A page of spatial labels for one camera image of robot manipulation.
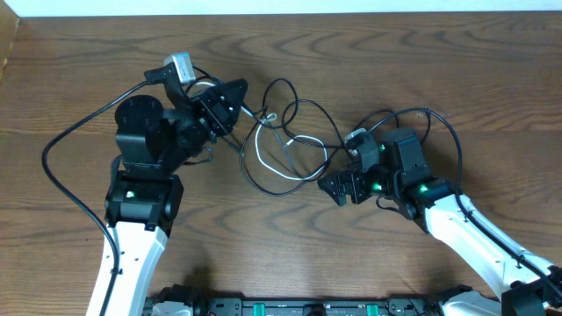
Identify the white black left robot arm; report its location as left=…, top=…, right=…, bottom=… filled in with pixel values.
left=87, top=79, right=248, bottom=315

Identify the black right camera cable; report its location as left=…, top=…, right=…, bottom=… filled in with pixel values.
left=366, top=107, right=562, bottom=299

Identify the brown cardboard side panel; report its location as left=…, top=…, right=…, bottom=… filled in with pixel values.
left=0, top=0, right=20, bottom=76

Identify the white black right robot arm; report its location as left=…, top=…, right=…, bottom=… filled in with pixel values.
left=317, top=128, right=561, bottom=315

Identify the white usb cable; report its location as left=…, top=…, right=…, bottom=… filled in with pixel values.
left=192, top=80, right=329, bottom=182

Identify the black camera cable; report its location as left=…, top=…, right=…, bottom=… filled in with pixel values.
left=366, top=107, right=562, bottom=299
left=41, top=81, right=150, bottom=316

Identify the black left camera cable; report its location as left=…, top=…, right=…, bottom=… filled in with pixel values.
left=41, top=81, right=150, bottom=316

